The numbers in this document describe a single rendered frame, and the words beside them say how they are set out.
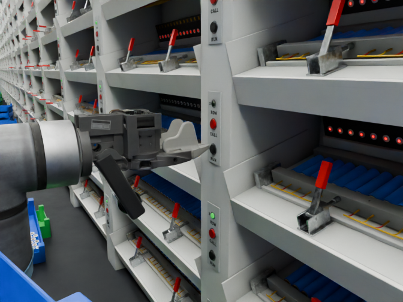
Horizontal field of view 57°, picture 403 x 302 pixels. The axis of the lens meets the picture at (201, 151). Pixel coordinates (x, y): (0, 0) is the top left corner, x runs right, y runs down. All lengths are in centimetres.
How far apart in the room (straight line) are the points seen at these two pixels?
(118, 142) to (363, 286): 36
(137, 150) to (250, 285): 33
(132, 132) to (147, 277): 70
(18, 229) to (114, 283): 83
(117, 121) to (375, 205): 35
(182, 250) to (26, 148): 48
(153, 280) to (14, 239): 66
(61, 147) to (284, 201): 32
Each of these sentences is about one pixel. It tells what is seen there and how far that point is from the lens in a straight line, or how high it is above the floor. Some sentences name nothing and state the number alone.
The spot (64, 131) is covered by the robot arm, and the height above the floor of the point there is 62.
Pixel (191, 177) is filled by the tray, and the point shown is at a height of 49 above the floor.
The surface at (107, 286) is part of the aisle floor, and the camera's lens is 133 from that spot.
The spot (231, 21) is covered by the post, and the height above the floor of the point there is 76.
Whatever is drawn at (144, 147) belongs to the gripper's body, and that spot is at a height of 58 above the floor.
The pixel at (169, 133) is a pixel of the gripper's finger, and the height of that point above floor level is 59.
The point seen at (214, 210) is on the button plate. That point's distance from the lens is 66.
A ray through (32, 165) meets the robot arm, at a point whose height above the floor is 58.
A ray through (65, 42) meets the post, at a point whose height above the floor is 82.
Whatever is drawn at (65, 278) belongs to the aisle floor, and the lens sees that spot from 140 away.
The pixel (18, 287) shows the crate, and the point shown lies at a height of 52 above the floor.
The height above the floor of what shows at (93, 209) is 10.
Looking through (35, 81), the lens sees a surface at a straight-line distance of 329.
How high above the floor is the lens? 70
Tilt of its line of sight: 13 degrees down
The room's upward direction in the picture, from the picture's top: straight up
